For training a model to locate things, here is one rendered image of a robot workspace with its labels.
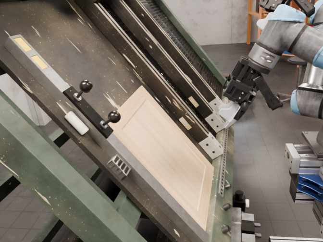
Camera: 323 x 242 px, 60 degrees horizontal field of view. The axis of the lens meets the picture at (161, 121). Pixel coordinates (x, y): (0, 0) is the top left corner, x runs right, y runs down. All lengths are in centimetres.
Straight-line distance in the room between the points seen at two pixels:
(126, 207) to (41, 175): 32
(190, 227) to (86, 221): 41
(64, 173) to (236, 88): 50
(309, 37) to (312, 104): 70
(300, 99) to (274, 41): 71
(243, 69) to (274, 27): 13
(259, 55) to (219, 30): 901
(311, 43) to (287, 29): 7
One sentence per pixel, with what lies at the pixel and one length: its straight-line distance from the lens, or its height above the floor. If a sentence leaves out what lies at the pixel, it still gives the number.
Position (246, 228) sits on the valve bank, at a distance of 137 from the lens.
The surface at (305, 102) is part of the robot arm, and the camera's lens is 144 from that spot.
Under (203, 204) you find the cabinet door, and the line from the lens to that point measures 124.
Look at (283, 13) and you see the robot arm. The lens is 78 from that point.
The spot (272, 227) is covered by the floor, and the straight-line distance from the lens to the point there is 249.
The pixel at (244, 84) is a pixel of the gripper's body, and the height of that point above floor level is 149.
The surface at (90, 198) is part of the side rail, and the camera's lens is 76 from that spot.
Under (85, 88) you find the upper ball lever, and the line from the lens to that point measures 82.
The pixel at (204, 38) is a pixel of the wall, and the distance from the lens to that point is 980.
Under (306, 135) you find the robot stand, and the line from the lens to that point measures 156.
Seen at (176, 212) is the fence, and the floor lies 105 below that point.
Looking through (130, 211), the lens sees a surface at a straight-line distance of 96.
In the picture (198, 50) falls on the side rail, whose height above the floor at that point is 123.
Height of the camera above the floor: 174
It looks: 25 degrees down
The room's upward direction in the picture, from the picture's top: 5 degrees counter-clockwise
